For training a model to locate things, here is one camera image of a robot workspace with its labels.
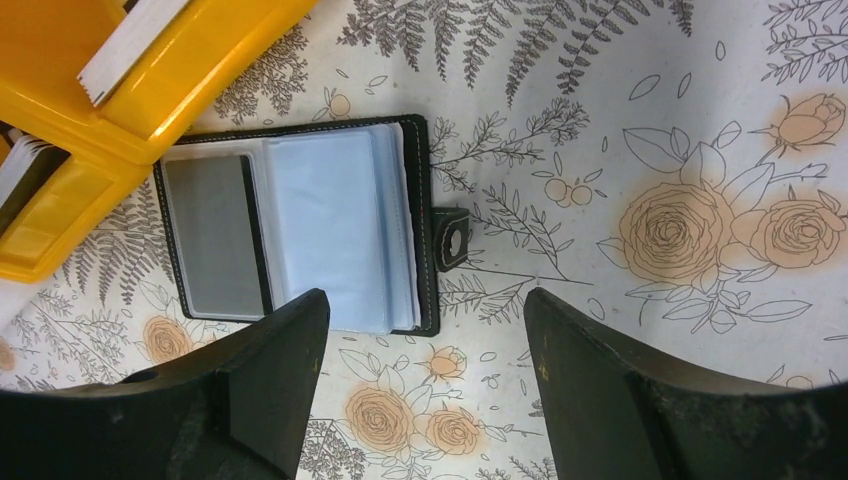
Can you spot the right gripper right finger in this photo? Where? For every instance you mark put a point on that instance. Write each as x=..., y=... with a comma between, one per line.
x=618, y=408

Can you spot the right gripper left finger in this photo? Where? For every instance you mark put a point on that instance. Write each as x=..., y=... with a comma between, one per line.
x=237, y=408

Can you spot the black card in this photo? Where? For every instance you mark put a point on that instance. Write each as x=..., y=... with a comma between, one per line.
x=214, y=231

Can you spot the orange bin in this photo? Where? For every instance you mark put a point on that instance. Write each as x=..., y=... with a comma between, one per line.
x=105, y=165
x=45, y=44

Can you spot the black leather card holder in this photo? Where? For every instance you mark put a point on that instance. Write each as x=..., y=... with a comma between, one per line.
x=346, y=207

